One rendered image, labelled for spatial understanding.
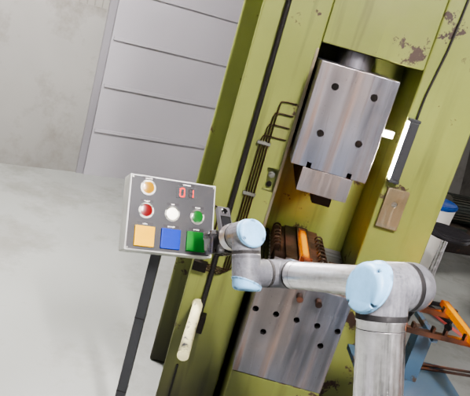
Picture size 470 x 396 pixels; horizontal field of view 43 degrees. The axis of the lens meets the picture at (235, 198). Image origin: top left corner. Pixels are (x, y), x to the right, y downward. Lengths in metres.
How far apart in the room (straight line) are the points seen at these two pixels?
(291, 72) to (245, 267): 0.91
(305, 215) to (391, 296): 1.56
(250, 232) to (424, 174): 0.96
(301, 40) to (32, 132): 3.96
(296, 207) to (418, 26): 0.99
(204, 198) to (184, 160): 4.17
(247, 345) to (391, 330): 1.23
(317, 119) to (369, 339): 1.12
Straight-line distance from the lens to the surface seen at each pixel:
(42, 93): 5.89
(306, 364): 2.57
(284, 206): 2.86
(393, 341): 1.38
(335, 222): 2.89
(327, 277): 1.70
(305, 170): 2.32
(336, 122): 2.30
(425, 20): 2.47
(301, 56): 2.41
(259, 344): 2.52
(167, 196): 2.24
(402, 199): 2.52
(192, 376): 2.86
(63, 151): 6.08
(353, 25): 2.42
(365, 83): 2.29
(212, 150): 2.91
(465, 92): 2.52
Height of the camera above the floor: 1.81
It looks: 16 degrees down
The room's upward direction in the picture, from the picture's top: 16 degrees clockwise
